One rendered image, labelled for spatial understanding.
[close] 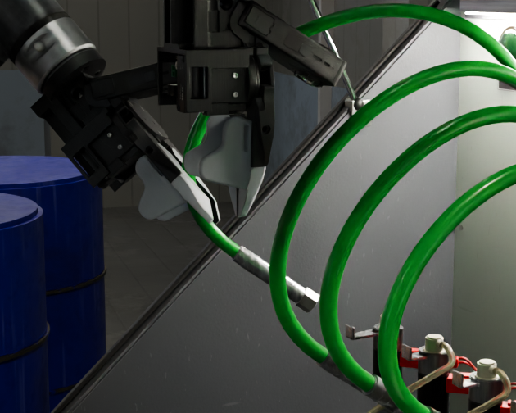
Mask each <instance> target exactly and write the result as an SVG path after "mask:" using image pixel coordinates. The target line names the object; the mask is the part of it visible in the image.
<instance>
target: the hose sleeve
mask: <svg viewBox="0 0 516 413"><path fill-rule="evenodd" d="M232 259H233V261H234V262H236V263H237V264H239V265H240V266H241V267H242V268H244V269H245V270H247V271H248V272H250V273H252V274H253V275H254V276H256V277H257V278H259V279H261V280H262V281H264V282H265V283H267V284H268V285H269V263H267V262H266V261H264V260H262V259H261V258H260V257H259V256H257V255H256V254H254V253H253V252H252V251H249V250H248V249H246V248H245V247H244V246H240V248H239V250H238V252H237V254H236V255H235V256H234V257H233V258H232ZM286 285H287V295H288V298H289V299H290V300H292V301H293V302H295V303H296V302H299V301H300V300H301V299H302V297H303V295H304V294H305V288H304V287H302V286H301V285H300V284H298V283H297V281H295V280H292V279H291V278H290V277H289V276H286Z"/></svg>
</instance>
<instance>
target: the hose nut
mask: <svg viewBox="0 0 516 413"><path fill-rule="evenodd" d="M318 299H319V295H318V294H317V293H315V292H313V291H312V290H310V289H309V288H305V294H304V295H303V297H302V299H301V300H300V301H299V302H296V304H295V305H296V306H298V307H299V308H301V309H302V310H303V311H305V312H306V313H308V312H310V311H311V310H312V309H313V308H314V307H315V306H316V304H317V301H318Z"/></svg>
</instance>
